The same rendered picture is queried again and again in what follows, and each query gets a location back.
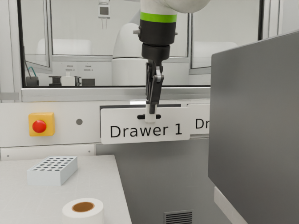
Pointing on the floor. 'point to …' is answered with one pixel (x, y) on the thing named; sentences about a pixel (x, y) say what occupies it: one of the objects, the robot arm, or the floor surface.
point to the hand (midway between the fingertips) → (151, 111)
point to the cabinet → (150, 177)
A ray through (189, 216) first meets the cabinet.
